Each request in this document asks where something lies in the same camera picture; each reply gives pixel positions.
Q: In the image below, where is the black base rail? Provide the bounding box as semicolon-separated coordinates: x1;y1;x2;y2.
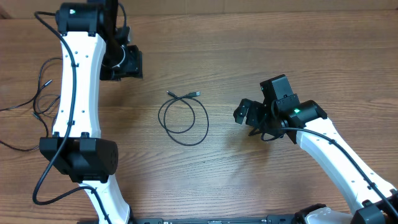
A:
76;213;354;224

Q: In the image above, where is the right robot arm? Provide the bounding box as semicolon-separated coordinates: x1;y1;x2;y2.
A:
233;75;397;223

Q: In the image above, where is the thick black USB cable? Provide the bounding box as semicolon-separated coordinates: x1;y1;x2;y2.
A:
0;57;63;152

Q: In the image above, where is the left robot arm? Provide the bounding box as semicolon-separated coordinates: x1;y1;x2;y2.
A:
39;1;142;223

